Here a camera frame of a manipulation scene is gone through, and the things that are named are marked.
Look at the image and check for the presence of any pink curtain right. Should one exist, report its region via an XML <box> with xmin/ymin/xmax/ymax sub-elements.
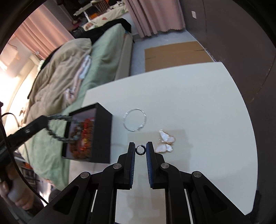
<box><xmin>124</xmin><ymin>0</ymin><xmax>186</xmax><ymax>38</ymax></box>

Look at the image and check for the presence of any silver bangle ring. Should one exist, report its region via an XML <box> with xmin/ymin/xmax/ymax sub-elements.
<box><xmin>122</xmin><ymin>108</ymin><xmax>148</xmax><ymax>132</ymax></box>

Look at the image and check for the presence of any pink white cloth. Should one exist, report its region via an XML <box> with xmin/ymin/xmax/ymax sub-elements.
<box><xmin>64</xmin><ymin>55</ymin><xmax>91</xmax><ymax>105</ymax></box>

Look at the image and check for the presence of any dark bead chain bracelet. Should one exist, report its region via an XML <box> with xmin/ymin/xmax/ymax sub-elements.
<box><xmin>45</xmin><ymin>114</ymin><xmax>82</xmax><ymax>144</ymax></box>

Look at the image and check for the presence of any white wall socket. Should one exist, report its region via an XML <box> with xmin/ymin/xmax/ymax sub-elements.
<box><xmin>191</xmin><ymin>11</ymin><xmax>197</xmax><ymax>19</ymax></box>

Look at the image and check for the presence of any flat cardboard sheet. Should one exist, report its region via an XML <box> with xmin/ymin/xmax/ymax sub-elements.
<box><xmin>145</xmin><ymin>41</ymin><xmax>213</xmax><ymax>72</ymax></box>

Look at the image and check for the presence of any green bed sheet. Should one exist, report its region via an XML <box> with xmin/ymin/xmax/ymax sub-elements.
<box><xmin>20</xmin><ymin>24</ymin><xmax>126</xmax><ymax>190</ymax></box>

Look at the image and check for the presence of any black jewelry box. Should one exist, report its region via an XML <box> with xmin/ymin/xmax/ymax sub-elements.
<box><xmin>61</xmin><ymin>103</ymin><xmax>112</xmax><ymax>164</ymax></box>

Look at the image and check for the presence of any pink curtain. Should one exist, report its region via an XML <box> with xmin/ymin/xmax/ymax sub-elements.
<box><xmin>14</xmin><ymin>5</ymin><xmax>74</xmax><ymax>59</ymax></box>
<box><xmin>124</xmin><ymin>0</ymin><xmax>186</xmax><ymax>38</ymax></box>

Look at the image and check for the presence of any person's left hand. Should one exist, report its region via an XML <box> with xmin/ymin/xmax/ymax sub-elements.
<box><xmin>1</xmin><ymin>164</ymin><xmax>34</xmax><ymax>210</ymax></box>

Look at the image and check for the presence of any white butterfly brooch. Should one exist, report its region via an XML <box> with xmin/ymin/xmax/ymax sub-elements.
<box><xmin>155</xmin><ymin>130</ymin><xmax>175</xmax><ymax>153</ymax></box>

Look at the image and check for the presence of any beige blanket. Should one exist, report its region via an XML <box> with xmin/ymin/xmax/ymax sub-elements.
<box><xmin>23</xmin><ymin>38</ymin><xmax>92</xmax><ymax>124</ymax></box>

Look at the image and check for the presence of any pink curtain left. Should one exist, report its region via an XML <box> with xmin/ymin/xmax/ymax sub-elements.
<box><xmin>14</xmin><ymin>5</ymin><xmax>74</xmax><ymax>59</ymax></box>

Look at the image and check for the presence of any black cloth on bed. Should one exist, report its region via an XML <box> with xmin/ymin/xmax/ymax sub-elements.
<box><xmin>39</xmin><ymin>18</ymin><xmax>131</xmax><ymax>76</ymax></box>

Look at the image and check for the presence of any floral patterned bedding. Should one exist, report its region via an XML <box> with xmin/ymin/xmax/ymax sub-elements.
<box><xmin>82</xmin><ymin>1</ymin><xmax>128</xmax><ymax>31</ymax></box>

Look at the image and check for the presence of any black cable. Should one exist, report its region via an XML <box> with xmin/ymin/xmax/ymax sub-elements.
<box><xmin>0</xmin><ymin>112</ymin><xmax>49</xmax><ymax>205</ymax></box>

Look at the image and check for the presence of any white folding table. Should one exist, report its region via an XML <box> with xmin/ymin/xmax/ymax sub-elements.
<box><xmin>73</xmin><ymin>1</ymin><xmax>110</xmax><ymax>21</ymax></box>

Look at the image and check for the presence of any brown bead bracelet red tassel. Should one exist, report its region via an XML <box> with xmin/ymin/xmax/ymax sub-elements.
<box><xmin>69</xmin><ymin>117</ymin><xmax>95</xmax><ymax>160</ymax></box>

